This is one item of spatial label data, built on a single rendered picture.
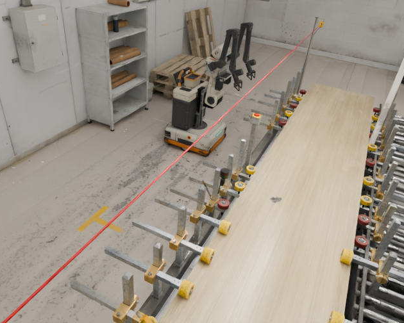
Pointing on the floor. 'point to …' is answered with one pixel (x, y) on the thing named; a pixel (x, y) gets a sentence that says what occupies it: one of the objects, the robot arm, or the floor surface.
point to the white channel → (394, 87)
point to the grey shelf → (89, 29)
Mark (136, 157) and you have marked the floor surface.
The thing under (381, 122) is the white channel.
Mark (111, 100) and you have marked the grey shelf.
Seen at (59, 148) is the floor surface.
